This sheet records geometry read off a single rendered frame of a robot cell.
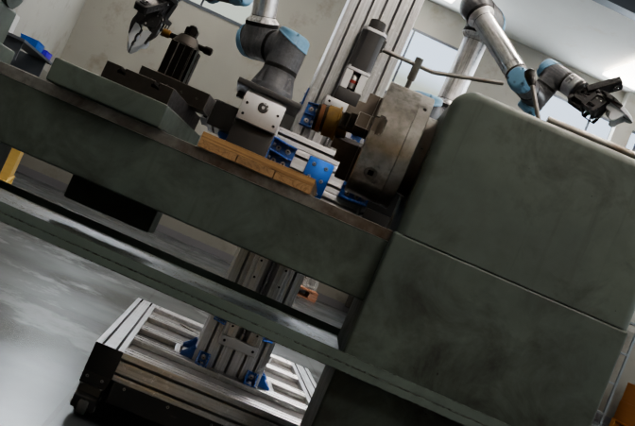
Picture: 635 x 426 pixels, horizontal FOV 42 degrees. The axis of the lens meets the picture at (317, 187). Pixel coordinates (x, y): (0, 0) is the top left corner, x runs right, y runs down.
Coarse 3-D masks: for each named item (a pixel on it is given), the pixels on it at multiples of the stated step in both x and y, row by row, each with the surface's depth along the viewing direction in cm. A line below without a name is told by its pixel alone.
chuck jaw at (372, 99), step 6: (372, 96) 229; (378, 96) 229; (360, 102) 226; (366, 102) 227; (372, 102) 227; (378, 102) 228; (348, 108) 224; (354, 108) 224; (360, 108) 225; (366, 108) 225; (372, 108) 226; (378, 108) 226; (372, 114) 225
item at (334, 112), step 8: (320, 104) 221; (320, 112) 219; (328, 112) 218; (336, 112) 219; (320, 120) 219; (328, 120) 218; (336, 120) 218; (312, 128) 221; (320, 128) 220; (328, 128) 219; (336, 128) 220; (328, 136) 221; (344, 136) 221
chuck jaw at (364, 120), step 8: (344, 112) 217; (352, 112) 213; (360, 112) 209; (344, 120) 216; (352, 120) 213; (360, 120) 209; (368, 120) 209; (376, 120) 207; (384, 120) 207; (344, 128) 217; (352, 128) 213; (360, 128) 210; (368, 128) 208; (376, 128) 207; (360, 136) 218
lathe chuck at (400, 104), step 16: (384, 96) 210; (400, 96) 211; (416, 96) 214; (384, 112) 207; (400, 112) 208; (384, 128) 206; (400, 128) 206; (368, 144) 207; (384, 144) 206; (400, 144) 206; (368, 160) 208; (384, 160) 207; (352, 176) 212; (384, 176) 209; (352, 192) 218; (368, 192) 214
